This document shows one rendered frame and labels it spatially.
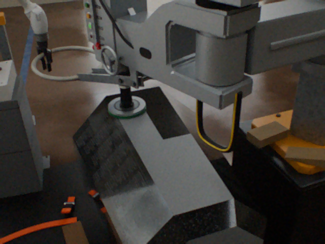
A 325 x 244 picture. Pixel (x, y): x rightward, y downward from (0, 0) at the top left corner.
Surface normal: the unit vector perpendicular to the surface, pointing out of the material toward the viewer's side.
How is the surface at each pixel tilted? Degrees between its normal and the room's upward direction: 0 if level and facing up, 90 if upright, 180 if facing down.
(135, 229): 45
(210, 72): 90
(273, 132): 0
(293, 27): 90
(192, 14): 90
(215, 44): 90
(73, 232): 0
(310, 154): 11
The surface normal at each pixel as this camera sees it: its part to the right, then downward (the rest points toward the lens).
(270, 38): 0.48, 0.45
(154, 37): -0.75, 0.37
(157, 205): -0.68, -0.45
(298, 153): -0.21, -0.87
